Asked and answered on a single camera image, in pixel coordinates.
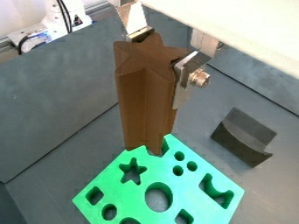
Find brown star-shaped peg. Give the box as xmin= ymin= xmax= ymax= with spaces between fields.
xmin=113 ymin=32 xmax=188 ymax=155

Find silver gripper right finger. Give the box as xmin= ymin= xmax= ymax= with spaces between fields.
xmin=172 ymin=29 xmax=220 ymax=109

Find black cable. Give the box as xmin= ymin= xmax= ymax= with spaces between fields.
xmin=56 ymin=0 xmax=74 ymax=34

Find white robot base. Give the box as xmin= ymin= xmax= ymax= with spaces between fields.
xmin=5 ymin=0 xmax=93 ymax=54

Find green shape sorter board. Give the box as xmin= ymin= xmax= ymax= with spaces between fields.
xmin=72 ymin=135 xmax=244 ymax=224

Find dark grey curved block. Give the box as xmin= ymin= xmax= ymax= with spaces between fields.
xmin=209 ymin=108 xmax=276 ymax=168

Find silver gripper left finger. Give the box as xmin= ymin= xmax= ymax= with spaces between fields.
xmin=116 ymin=0 xmax=154 ymax=43

